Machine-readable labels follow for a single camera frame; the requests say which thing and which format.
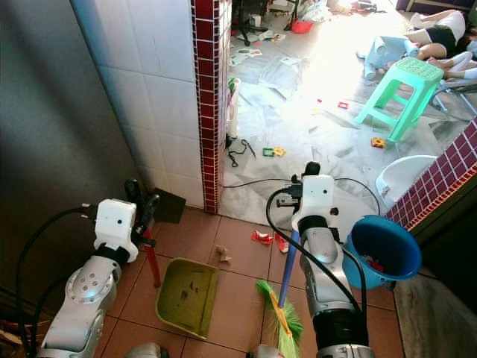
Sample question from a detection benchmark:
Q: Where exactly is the yellow-green dustpan with red handle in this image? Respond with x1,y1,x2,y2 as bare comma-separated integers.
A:
142,226,221,341

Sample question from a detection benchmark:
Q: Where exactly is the blue-handled green bristle broom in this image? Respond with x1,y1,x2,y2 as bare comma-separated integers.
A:
254,227,304,358

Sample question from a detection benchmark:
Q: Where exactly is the red crumpled wrapper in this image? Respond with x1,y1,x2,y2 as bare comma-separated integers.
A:
274,233,291,255
251,229,274,246

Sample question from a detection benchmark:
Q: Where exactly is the brown paper scrap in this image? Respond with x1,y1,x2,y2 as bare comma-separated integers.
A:
214,244,233,266

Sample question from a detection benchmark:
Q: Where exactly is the white plastic basin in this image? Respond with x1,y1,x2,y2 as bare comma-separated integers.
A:
374,154,440,210

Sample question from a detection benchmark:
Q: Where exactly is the blue plastic basin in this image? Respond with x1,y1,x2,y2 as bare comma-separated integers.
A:
342,214,424,292

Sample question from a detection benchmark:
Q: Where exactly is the grey robot left foot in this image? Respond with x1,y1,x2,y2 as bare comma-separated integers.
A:
121,342,170,358

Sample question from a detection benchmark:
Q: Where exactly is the grey robot foot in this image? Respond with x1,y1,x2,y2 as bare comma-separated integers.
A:
248,344,284,358
121,342,170,358

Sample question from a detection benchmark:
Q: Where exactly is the pale blue plastic seat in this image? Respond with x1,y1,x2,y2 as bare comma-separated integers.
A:
357,35,419,80

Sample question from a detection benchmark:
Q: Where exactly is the red plastic tub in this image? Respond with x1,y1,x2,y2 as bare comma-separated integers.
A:
290,19,315,35

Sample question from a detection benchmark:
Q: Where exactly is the green plastic stool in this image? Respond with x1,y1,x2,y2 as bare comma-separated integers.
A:
354,57,445,143

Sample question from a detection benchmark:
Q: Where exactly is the grey robot right foot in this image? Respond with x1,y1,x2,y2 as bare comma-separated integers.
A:
248,344,284,358

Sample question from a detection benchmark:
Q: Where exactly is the brown cardboard debris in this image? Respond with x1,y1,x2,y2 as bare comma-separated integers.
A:
0,319,40,357

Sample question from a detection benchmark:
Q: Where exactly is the person with bare limbs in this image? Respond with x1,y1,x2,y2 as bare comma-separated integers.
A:
428,51,477,81

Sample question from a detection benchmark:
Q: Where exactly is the person in black shorts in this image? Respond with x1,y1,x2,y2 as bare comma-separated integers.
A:
403,8,469,60

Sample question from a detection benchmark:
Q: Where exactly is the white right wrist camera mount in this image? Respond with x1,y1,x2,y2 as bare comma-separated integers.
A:
293,173,337,229

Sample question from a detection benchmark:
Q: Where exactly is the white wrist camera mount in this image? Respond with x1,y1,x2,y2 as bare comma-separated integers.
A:
95,198,139,256
293,173,337,229

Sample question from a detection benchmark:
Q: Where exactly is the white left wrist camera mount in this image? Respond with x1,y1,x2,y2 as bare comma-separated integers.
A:
95,198,139,256

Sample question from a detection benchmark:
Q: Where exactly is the long thin floor cable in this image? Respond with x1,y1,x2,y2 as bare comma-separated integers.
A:
221,176,303,190

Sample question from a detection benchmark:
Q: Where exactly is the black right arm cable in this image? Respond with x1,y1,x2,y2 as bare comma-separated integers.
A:
265,185,368,302

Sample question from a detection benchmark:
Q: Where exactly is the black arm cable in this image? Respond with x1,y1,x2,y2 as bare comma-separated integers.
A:
15,206,101,358
265,185,368,302

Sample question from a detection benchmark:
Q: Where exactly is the tangled black floor cable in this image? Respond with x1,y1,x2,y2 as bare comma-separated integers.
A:
225,137,256,168

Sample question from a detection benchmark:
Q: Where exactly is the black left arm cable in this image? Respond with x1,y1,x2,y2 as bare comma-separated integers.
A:
15,206,101,358

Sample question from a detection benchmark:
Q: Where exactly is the grey metal chair frame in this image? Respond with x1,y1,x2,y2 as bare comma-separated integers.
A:
434,75,477,114

